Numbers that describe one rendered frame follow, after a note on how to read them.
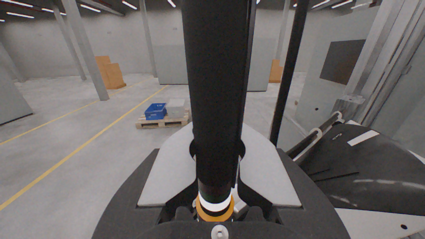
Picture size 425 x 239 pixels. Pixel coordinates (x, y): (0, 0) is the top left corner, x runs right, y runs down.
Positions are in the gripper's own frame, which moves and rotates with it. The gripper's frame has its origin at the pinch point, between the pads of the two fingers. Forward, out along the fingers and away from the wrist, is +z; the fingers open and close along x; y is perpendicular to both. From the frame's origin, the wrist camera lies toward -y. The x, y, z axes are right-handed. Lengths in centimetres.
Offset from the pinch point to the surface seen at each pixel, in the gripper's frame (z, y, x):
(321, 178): -0.8, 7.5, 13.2
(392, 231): -1.7, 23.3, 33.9
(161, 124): 241, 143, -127
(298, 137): 76, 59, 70
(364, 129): 4.0, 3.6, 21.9
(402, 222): -1.0, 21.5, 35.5
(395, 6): 37, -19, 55
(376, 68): 35, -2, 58
